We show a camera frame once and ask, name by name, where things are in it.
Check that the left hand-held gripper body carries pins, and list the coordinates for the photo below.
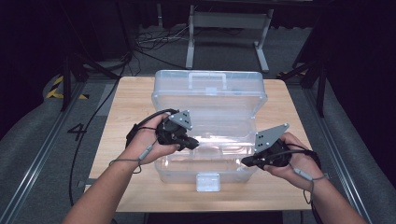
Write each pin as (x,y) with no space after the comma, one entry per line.
(171,132)

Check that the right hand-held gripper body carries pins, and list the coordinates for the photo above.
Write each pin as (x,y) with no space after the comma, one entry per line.
(274,154)

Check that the clear plastic storage box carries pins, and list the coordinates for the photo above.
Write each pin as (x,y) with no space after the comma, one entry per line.
(211,102)

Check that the person's left hand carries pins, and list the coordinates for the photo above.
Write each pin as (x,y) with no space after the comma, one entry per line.
(143,140)

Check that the person's right hand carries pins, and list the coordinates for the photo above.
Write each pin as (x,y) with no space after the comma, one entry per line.
(302,168)

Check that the person's dark clothing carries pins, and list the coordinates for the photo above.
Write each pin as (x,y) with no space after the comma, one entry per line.
(214,218)

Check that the black metal stand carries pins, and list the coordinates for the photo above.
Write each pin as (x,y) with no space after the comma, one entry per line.
(66,81)
(320,87)

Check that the grey metal table bracket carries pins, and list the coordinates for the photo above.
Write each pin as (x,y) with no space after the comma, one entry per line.
(84,183)

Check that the grey metal desk frame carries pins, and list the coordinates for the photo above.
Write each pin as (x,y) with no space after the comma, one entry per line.
(229,20)

